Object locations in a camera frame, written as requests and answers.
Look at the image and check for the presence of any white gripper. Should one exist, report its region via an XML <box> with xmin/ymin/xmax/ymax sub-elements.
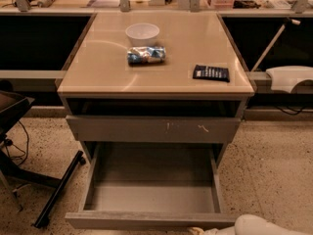
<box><xmin>188</xmin><ymin>226</ymin><xmax>236</xmax><ymax>235</ymax></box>

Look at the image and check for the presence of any grey drawer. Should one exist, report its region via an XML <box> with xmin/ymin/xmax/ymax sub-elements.
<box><xmin>67</xmin><ymin>116</ymin><xmax>241</xmax><ymax>143</ymax></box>
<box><xmin>66</xmin><ymin>143</ymin><xmax>236</xmax><ymax>230</ymax></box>

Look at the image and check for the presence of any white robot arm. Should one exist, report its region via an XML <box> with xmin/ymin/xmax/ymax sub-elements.
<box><xmin>188</xmin><ymin>214</ymin><xmax>312</xmax><ymax>235</ymax></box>

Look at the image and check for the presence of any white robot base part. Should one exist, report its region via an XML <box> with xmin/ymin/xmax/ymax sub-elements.
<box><xmin>266</xmin><ymin>66</ymin><xmax>313</xmax><ymax>93</ymax></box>

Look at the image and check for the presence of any grey top drawer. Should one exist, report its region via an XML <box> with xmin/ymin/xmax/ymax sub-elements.
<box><xmin>67</xmin><ymin>116</ymin><xmax>241</xmax><ymax>143</ymax></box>

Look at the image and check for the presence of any grey drawer cabinet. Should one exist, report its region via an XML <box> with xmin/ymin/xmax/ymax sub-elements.
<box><xmin>58</xmin><ymin>11</ymin><xmax>254</xmax><ymax>161</ymax></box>

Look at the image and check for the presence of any blue white snack bag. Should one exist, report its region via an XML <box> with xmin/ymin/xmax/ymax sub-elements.
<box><xmin>127</xmin><ymin>46</ymin><xmax>166</xmax><ymax>65</ymax></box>

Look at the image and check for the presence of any white bowl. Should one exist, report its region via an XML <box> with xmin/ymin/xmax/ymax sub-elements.
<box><xmin>125</xmin><ymin>23</ymin><xmax>159</xmax><ymax>46</ymax></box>

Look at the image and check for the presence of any black chair stand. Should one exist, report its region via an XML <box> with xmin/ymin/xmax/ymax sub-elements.
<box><xmin>0</xmin><ymin>90</ymin><xmax>87</xmax><ymax>229</ymax></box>

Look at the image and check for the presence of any white pole with black tip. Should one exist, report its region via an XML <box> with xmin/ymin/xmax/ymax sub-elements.
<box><xmin>251</xmin><ymin>18</ymin><xmax>301</xmax><ymax>71</ymax></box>

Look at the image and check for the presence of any black floor cable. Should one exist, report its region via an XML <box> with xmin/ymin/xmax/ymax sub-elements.
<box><xmin>2</xmin><ymin>119</ymin><xmax>31</xmax><ymax>166</ymax></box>

